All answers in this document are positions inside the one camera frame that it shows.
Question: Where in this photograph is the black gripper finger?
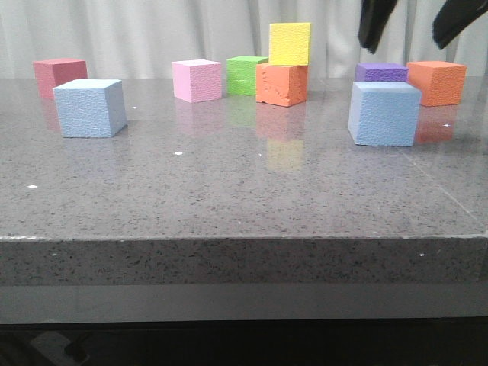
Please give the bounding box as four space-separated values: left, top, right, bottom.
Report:
358 0 397 54
432 0 487 49

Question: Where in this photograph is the light blue foam cube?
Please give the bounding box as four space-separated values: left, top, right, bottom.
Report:
348 82 422 146
53 79 127 138

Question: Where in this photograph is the purple foam cube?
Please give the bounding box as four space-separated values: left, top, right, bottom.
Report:
355 63 409 82

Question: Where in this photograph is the orange foam cube under yellow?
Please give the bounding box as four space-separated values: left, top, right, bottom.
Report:
255 63 308 107

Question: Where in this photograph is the green foam cube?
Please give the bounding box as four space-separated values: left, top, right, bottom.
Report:
226 56 268 95

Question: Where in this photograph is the pink foam cube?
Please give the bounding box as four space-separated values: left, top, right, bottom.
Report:
172 59 222 103

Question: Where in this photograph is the pale grey curtain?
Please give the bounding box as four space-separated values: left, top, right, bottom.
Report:
1 1 487 79

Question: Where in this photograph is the red foam cube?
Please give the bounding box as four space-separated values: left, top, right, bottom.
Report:
33 58 88 99

